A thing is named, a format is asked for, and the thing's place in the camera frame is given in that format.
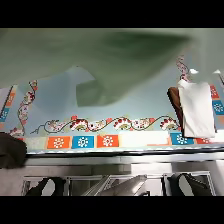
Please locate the green T-shirt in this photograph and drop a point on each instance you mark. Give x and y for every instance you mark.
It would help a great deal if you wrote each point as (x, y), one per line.
(126, 56)

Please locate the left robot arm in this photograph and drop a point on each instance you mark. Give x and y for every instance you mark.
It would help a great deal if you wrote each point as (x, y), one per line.
(58, 186)

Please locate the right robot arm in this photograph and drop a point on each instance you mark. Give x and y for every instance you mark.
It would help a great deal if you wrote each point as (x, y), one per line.
(196, 186)

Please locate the brown folded garment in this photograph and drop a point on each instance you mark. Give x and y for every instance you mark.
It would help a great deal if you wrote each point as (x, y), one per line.
(175, 101)

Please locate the white folded garment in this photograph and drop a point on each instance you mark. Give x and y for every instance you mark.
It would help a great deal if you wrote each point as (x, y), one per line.
(198, 110)

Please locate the dark brown garment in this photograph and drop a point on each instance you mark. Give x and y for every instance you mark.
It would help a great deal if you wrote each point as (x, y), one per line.
(10, 150)

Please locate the silver frame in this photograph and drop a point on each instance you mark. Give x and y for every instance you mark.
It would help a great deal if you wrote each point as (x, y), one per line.
(123, 186)

